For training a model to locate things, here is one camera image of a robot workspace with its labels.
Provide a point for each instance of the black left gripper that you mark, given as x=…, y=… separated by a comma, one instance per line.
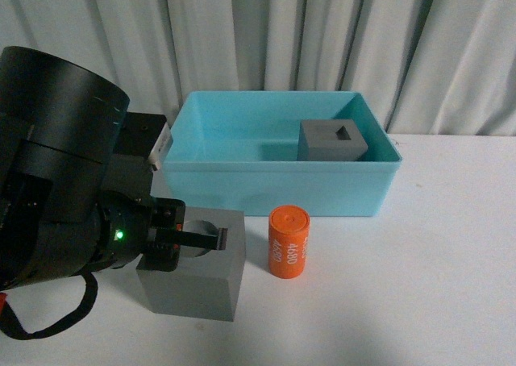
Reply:
x=150, y=228

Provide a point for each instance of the gray cube with round hole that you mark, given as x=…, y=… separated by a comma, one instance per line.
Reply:
x=206, y=283

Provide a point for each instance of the orange cylinder part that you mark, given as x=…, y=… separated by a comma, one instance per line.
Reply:
x=288, y=232

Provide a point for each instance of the gray cube with rectangular slot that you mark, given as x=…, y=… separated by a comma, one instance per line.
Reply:
x=330, y=140

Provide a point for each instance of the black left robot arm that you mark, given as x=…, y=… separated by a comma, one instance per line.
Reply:
x=76, y=176

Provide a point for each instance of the light blue plastic box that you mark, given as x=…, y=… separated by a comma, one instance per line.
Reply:
x=237, y=150

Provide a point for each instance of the white pleated curtain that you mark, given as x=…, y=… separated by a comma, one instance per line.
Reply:
x=424, y=66

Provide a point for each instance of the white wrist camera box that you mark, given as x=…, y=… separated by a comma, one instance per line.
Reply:
x=160, y=148

